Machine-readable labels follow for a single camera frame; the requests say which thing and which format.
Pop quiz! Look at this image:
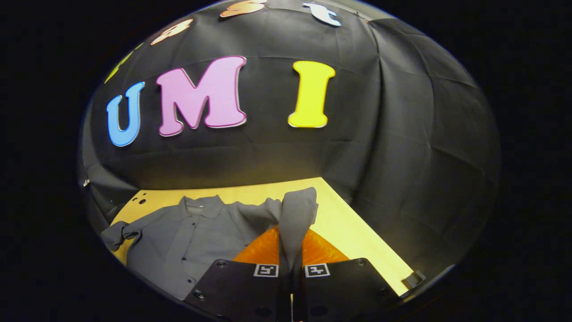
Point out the grey table edge bracket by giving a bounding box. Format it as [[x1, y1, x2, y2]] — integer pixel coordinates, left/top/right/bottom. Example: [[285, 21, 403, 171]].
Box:
[[401, 270, 426, 289]]

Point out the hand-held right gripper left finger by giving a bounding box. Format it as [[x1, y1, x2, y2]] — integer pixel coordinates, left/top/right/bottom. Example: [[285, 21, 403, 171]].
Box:
[[185, 226, 282, 322]]

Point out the grey button shirt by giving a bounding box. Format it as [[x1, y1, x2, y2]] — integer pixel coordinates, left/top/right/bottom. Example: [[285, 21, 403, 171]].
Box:
[[101, 187, 319, 300]]

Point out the black backdrop cloth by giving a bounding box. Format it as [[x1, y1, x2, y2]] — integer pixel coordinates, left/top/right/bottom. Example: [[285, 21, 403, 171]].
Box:
[[80, 0, 501, 278]]

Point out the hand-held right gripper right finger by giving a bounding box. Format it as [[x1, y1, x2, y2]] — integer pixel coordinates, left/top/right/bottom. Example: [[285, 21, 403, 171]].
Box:
[[293, 228, 400, 322]]

